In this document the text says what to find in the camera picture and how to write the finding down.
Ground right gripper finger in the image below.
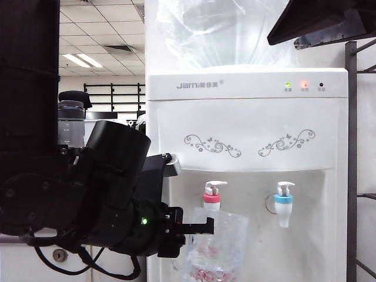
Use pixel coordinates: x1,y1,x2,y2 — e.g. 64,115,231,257
293,29,376,50

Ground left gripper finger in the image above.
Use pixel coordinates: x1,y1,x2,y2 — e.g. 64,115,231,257
177,216,215,235

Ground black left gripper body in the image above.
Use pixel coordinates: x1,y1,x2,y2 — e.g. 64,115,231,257
157,205,186,259

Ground clear plastic mug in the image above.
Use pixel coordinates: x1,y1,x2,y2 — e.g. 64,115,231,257
176,207,250,282

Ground red hot water tap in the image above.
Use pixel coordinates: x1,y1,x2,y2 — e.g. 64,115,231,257
203,180,229,213

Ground blue cold water tap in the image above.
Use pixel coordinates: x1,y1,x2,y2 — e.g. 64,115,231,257
273,181,296,229

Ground plastic-covered water jug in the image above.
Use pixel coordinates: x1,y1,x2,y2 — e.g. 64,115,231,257
156,0,300,70

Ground white water dispenser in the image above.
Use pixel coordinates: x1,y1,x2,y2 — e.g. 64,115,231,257
146,67,350,282

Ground dark metal shelf rack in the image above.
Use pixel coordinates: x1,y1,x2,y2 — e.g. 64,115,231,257
345,39,376,282

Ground chair with grey jacket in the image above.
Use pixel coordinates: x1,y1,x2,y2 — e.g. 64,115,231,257
135,114,147,133

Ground grey bottle with black lid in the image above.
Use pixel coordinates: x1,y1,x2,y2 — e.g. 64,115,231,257
57,99,86,148

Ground black chair headrest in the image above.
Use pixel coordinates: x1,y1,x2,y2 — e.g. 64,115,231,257
58,90,92,110

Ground ceiling air vent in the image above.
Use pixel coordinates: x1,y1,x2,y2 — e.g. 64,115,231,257
104,44,136,55

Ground twin fluorescent ceiling light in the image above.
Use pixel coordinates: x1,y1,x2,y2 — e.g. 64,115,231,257
61,53,103,69

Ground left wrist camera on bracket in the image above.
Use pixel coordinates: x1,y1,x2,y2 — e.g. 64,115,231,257
140,152,182,179

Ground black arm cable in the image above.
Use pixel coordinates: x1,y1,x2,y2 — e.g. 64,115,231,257
33,243,140,280

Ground black wall shelf rack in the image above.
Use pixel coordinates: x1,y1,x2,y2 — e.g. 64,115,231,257
83,83,147,113

